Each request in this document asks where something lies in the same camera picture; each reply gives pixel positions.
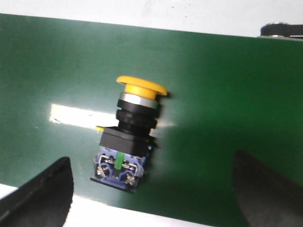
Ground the yellow mushroom push button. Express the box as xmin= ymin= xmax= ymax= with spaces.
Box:
xmin=90 ymin=76 xmax=168 ymax=193

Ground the green conveyor belt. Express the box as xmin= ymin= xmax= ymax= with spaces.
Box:
xmin=0 ymin=14 xmax=303 ymax=227

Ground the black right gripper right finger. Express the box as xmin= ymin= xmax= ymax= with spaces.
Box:
xmin=232 ymin=150 xmax=303 ymax=227

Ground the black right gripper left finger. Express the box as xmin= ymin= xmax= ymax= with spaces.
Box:
xmin=0 ymin=157 xmax=73 ymax=227

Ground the white conveyor back rail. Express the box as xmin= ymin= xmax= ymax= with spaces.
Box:
xmin=0 ymin=0 xmax=303 ymax=37

